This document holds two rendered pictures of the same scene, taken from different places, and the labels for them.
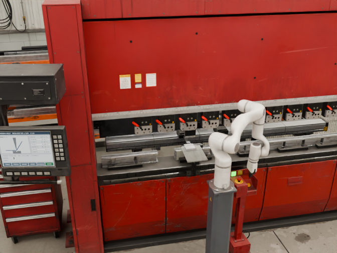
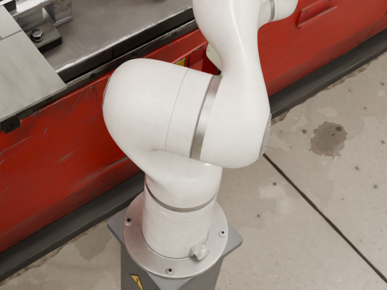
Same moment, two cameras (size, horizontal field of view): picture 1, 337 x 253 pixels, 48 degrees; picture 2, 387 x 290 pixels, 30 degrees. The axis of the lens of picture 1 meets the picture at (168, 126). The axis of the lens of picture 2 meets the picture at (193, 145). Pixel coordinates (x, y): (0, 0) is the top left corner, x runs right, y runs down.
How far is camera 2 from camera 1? 2.00 m
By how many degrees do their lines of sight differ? 39
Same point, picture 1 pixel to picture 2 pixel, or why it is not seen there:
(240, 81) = not seen: outside the picture
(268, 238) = (247, 170)
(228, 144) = (231, 141)
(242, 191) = not seen: hidden behind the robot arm
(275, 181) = (266, 33)
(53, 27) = not seen: outside the picture
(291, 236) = (300, 142)
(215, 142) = (154, 135)
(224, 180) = (197, 237)
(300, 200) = (320, 48)
